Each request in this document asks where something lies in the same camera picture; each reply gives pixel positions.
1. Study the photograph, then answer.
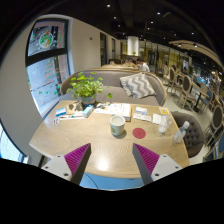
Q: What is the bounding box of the open white booklet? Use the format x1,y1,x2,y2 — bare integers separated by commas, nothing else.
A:
94,102,132,122

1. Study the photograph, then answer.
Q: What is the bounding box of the dark tufted round chair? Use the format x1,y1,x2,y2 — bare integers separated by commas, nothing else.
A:
172,112,204,158

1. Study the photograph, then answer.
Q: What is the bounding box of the blue white tissue pack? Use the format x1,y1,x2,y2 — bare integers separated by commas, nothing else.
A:
83,105,94,118

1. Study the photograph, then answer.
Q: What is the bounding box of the white green paper cup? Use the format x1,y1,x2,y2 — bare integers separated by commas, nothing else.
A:
110,115,125,136

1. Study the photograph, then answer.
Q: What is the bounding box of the potted green plant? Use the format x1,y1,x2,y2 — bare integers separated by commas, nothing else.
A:
66,72,103,106

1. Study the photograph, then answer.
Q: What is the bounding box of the white napkin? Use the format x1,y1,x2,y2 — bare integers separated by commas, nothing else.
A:
153,114,162,124

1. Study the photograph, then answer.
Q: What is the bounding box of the red round coaster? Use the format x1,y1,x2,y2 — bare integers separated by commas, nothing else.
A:
132,128,146,139

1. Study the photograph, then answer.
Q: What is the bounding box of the window with green stickers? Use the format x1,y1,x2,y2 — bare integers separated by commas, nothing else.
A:
25,18,70,117

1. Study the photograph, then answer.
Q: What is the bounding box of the yellow card on table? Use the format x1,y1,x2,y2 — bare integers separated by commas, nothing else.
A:
159,107,169,114

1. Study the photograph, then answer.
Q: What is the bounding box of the small blue white box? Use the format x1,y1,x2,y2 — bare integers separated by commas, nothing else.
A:
136,107,147,115

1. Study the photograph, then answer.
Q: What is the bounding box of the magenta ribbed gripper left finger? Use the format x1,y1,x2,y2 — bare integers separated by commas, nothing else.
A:
42,143,91,185

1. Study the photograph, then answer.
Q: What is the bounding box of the clear plastic water bottle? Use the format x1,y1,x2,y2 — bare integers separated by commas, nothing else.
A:
173,121,190,143

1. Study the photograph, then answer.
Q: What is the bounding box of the grey zigzag cushion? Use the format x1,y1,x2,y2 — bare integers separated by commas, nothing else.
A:
120,73,155,99

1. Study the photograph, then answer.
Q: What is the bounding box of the wooden dining chair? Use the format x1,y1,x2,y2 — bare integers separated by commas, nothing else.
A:
180,76,195,109

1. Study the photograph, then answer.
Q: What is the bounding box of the person in white shirt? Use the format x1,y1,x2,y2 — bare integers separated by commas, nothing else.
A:
137,58,150,72

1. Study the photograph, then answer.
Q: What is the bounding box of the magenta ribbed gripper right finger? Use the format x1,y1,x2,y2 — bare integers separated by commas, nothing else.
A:
132,143,182,185

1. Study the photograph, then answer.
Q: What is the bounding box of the grey upholstered sofa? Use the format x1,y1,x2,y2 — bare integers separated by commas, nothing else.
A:
59,68,168,107

